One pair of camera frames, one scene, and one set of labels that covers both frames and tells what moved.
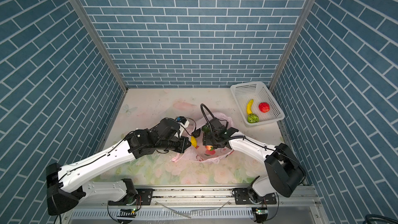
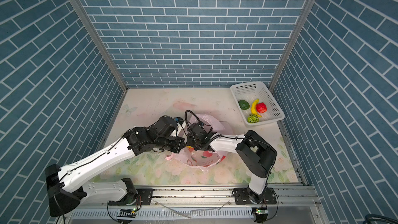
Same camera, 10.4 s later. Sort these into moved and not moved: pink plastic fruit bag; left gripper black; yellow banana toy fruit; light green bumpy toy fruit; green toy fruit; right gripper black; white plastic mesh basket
Moved: yellow banana toy fruit; pink plastic fruit bag; green toy fruit; right gripper black
Not moved: white plastic mesh basket; light green bumpy toy fruit; left gripper black
